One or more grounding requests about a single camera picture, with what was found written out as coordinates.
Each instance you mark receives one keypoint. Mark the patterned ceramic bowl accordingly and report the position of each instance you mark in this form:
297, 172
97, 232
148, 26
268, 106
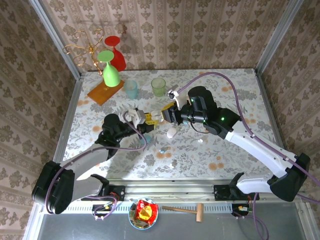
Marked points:
142, 226

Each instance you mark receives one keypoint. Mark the grey metal panel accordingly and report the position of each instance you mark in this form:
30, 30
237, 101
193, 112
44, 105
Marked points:
75, 227

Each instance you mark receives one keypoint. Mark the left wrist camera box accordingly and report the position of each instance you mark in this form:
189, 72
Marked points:
140, 117

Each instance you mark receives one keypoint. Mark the green wine glass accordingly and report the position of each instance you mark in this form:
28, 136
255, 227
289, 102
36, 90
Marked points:
111, 76

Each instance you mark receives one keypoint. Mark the black power connector block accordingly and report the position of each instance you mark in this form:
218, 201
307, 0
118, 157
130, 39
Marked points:
236, 208
98, 207

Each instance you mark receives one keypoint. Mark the aluminium table side rail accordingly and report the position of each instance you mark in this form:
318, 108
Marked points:
268, 105
71, 105

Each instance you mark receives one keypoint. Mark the orange wooden rack base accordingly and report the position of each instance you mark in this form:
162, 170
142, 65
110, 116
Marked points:
100, 95

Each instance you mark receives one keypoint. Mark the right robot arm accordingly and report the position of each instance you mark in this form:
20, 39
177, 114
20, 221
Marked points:
255, 147

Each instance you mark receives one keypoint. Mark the wooden mallet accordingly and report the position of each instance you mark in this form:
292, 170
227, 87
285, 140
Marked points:
199, 212

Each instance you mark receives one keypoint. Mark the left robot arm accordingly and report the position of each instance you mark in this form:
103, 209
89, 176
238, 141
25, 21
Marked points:
85, 161

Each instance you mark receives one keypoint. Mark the green plastic tumbler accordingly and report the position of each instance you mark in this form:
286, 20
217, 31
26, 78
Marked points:
158, 90

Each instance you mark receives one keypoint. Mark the aluminium mounting rail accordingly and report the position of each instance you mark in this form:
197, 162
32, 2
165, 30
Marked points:
170, 190

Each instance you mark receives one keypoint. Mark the blue plastic tumbler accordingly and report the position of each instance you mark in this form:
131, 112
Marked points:
131, 92

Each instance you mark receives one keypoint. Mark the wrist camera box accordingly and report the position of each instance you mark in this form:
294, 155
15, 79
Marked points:
140, 117
180, 101

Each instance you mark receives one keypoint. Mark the red wine glass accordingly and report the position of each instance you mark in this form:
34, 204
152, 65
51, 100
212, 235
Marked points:
118, 61

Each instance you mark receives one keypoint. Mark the aluminium frame post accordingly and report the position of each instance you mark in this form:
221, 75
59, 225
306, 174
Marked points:
278, 37
56, 41

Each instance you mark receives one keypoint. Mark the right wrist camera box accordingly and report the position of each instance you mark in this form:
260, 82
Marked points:
180, 101

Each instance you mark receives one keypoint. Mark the floral patterned tablecloth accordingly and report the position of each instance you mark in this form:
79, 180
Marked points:
200, 162

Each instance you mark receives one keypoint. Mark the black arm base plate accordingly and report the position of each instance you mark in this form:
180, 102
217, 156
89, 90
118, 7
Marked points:
220, 192
120, 192

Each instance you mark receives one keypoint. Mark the red yellow snack packet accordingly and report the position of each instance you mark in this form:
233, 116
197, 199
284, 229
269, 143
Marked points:
145, 212

